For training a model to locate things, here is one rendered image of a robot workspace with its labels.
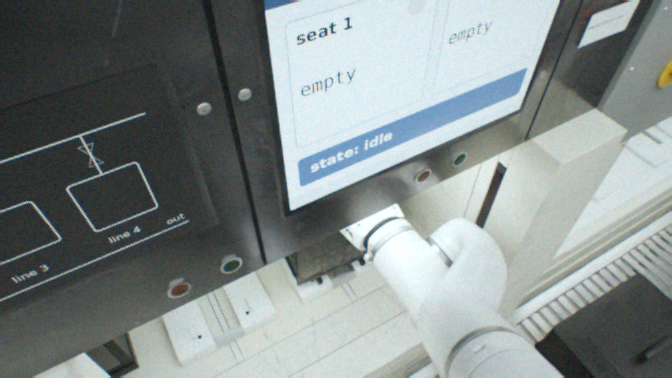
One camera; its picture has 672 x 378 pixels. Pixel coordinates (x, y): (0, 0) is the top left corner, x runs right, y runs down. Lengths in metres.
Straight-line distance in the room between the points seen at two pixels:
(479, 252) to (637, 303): 0.68
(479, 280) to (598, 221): 0.77
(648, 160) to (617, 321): 0.53
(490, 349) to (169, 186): 0.30
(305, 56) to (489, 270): 0.38
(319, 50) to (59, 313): 0.28
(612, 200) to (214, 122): 1.19
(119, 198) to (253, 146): 0.10
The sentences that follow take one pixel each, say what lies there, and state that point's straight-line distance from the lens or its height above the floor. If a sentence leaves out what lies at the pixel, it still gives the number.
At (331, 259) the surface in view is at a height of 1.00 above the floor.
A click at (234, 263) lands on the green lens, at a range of 0.45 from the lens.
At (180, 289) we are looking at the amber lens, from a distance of 0.45.
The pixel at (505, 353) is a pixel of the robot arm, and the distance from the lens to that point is 0.44.
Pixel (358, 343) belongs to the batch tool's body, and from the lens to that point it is 1.01.
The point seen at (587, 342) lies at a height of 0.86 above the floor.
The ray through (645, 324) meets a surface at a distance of 1.23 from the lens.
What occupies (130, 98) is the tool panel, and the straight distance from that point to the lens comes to 0.30.
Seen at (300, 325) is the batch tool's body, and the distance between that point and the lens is 1.03.
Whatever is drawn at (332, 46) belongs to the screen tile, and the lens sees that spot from 0.34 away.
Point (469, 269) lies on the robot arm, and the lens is 0.59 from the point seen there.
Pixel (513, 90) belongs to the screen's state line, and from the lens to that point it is 0.53.
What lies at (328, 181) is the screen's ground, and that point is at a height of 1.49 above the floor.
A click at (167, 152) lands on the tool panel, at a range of 0.33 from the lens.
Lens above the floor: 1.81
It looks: 50 degrees down
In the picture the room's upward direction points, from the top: straight up
